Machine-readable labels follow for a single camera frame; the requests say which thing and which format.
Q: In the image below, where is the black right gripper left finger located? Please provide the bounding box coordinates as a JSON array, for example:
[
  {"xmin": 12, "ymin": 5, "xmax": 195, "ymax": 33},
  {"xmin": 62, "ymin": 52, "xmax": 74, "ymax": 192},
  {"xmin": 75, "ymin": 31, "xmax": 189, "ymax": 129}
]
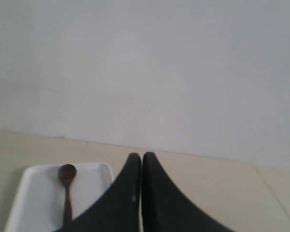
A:
[{"xmin": 58, "ymin": 153, "xmax": 141, "ymax": 232}]

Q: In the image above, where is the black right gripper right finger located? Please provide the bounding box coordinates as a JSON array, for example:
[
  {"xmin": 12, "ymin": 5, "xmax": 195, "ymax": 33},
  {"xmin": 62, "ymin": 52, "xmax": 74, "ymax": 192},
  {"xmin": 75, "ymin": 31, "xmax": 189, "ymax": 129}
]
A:
[{"xmin": 141, "ymin": 152, "xmax": 231, "ymax": 232}]

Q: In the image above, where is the dark wooden spoon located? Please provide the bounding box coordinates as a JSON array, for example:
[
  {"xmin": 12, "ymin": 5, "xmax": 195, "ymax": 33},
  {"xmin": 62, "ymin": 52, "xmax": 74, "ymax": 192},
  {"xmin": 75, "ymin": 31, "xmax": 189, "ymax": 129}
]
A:
[{"xmin": 58, "ymin": 164, "xmax": 77, "ymax": 225}]

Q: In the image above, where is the white rectangular plastic tray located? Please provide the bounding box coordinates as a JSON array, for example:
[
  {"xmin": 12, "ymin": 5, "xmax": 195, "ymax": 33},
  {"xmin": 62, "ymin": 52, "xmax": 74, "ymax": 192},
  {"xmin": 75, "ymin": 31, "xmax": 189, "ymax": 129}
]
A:
[{"xmin": 4, "ymin": 162, "xmax": 113, "ymax": 232}]

